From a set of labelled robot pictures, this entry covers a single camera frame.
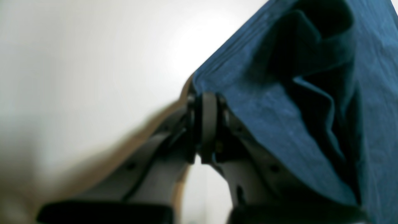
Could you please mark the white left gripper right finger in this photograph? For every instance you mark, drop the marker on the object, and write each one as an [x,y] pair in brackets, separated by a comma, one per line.
[263,190]

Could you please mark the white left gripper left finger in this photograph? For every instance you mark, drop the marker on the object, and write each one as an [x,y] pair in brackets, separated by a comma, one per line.
[141,189]

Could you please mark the navy blue t-shirt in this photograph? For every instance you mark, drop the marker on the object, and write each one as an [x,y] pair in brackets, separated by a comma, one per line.
[315,82]

